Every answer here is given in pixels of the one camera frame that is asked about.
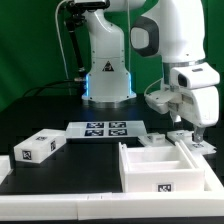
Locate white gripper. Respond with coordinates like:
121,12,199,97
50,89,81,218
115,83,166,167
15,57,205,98
168,63,220,143

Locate white cabinet box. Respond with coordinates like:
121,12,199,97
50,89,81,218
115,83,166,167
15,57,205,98
119,143,205,193

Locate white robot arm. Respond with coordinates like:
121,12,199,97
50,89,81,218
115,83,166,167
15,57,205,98
60,0,220,143

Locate white cabinet top block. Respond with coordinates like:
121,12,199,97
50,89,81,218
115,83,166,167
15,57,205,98
14,129,66,164

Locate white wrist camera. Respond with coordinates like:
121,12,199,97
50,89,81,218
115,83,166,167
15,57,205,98
145,90,176,114

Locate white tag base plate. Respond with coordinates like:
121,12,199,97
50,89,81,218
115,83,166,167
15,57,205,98
65,120,147,139

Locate white U-shaped fence frame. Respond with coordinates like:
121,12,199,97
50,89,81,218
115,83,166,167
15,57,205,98
0,150,224,222

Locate black power cables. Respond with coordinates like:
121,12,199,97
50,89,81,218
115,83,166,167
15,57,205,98
22,78,84,98

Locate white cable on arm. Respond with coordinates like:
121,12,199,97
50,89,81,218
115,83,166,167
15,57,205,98
54,0,73,81

